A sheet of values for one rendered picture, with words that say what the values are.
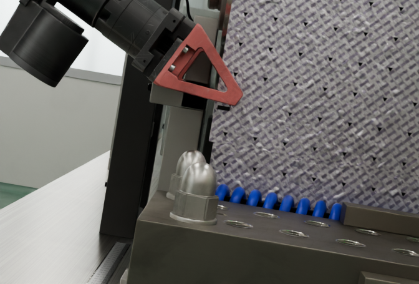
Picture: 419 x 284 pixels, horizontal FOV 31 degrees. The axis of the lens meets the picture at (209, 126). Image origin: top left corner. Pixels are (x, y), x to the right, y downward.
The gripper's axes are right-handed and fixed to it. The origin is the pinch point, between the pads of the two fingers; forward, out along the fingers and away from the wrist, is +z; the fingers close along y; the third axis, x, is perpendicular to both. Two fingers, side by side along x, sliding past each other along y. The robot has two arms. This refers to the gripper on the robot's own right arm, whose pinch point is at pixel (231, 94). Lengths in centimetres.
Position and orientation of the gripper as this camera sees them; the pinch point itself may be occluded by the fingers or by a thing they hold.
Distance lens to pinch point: 74.7
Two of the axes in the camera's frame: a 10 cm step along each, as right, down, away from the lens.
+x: 5.9, -8.0, -0.5
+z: 8.0, 5.9, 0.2
